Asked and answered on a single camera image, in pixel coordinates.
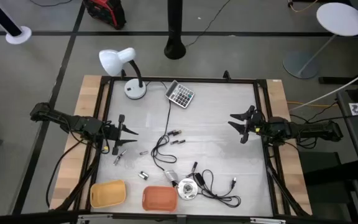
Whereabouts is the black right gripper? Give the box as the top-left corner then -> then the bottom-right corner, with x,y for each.
227,105 -> 269,144

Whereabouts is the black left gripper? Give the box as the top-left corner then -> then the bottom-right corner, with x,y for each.
103,114 -> 139,156

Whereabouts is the orange plastic bin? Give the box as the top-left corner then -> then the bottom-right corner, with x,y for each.
142,185 -> 179,212

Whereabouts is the white desk lamp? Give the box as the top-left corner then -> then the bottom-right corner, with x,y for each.
98,47 -> 147,100

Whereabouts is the yellow plastic bin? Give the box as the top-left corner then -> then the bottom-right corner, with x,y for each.
89,179 -> 127,209

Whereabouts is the grey desk calculator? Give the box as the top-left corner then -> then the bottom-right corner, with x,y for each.
165,80 -> 196,110

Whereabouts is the chrome cylinder on round base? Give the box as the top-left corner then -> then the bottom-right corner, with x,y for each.
177,177 -> 199,200

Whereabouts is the black floor pole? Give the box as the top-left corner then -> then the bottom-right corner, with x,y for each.
163,0 -> 187,60

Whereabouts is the red and black bag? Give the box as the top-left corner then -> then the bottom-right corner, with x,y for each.
82,0 -> 127,30

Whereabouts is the white round stool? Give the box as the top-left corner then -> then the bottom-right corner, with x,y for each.
283,2 -> 358,80

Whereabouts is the dark pole with white base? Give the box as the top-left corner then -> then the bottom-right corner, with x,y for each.
0,0 -> 32,45

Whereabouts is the black lamp power cable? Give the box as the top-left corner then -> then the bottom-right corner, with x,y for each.
144,81 -> 180,187

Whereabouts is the black USB cable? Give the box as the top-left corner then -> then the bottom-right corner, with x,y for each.
185,169 -> 242,208

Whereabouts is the yellow cable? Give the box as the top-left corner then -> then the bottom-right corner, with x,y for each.
287,101 -> 331,108

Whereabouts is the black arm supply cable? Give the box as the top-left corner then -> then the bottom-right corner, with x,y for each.
44,136 -> 88,208

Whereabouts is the thin black floor cable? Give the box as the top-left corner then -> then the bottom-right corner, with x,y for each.
185,0 -> 231,48

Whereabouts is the white cable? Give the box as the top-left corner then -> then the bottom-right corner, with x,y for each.
289,63 -> 358,112

